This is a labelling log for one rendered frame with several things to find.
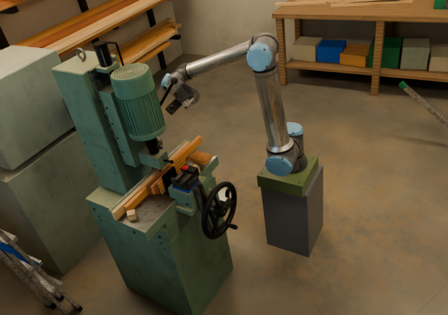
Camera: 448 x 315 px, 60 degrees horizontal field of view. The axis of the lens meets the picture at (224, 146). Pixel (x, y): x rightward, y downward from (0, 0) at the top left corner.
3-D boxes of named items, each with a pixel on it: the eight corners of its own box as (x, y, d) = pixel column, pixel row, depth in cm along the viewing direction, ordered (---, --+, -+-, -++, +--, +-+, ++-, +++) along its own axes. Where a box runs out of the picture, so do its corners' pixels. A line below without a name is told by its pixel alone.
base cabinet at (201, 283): (195, 326, 230) (169, 245, 189) (125, 287, 259) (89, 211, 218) (234, 267, 259) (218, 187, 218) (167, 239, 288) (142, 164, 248)
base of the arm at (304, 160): (279, 153, 248) (278, 140, 242) (309, 155, 242) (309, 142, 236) (273, 172, 234) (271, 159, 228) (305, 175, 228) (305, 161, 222)
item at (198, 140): (129, 213, 184) (126, 207, 182) (125, 212, 185) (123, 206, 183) (203, 141, 224) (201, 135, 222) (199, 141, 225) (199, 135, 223)
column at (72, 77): (127, 197, 209) (80, 74, 168) (99, 187, 220) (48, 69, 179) (155, 172, 224) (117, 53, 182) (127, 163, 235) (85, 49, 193)
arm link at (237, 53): (279, 22, 190) (177, 63, 228) (272, 32, 181) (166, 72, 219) (289, 43, 195) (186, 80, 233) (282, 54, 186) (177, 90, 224)
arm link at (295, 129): (306, 144, 235) (306, 120, 224) (299, 162, 222) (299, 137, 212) (281, 141, 241) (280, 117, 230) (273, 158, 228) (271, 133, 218)
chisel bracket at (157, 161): (161, 172, 192) (157, 159, 187) (141, 165, 199) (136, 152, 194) (171, 163, 197) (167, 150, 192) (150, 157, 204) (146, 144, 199)
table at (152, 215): (164, 249, 171) (161, 240, 167) (115, 227, 186) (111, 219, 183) (234, 167, 210) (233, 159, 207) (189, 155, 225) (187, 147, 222)
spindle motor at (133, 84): (149, 145, 175) (130, 83, 157) (122, 137, 183) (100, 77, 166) (173, 125, 186) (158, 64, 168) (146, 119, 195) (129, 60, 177)
